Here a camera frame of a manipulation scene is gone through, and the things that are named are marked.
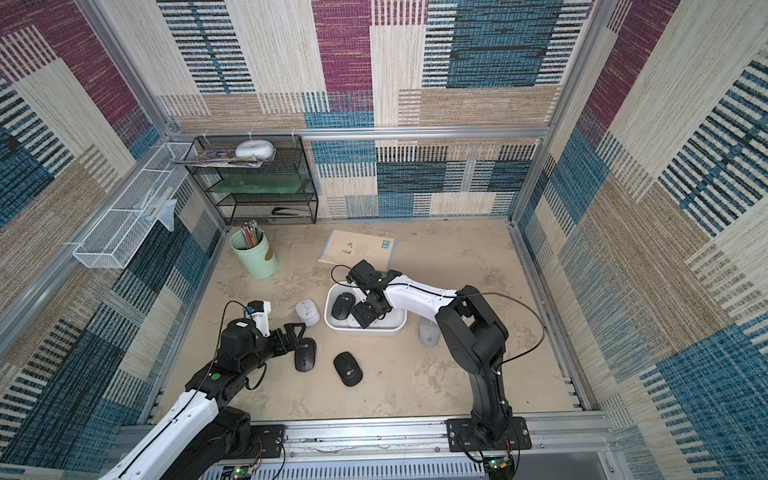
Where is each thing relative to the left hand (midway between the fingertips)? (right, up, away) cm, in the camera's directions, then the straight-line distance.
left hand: (294, 327), depth 83 cm
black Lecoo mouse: (+15, -12, +1) cm, 19 cm away
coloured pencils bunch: (-17, +26, +12) cm, 34 cm away
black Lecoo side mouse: (+2, -9, +3) cm, 9 cm away
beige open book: (+11, +22, +29) cm, 37 cm away
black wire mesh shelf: (-8, +52, +19) cm, 56 cm away
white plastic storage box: (+28, -1, +10) cm, 30 cm away
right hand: (+20, +3, +11) cm, 23 cm away
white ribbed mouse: (+1, +2, +11) cm, 11 cm away
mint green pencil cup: (-16, +20, +12) cm, 28 cm away
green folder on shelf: (-19, +44, +22) cm, 53 cm away
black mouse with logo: (+11, +3, +13) cm, 18 cm away
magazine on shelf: (-24, +49, +9) cm, 55 cm away
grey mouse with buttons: (+38, -3, +7) cm, 39 cm away
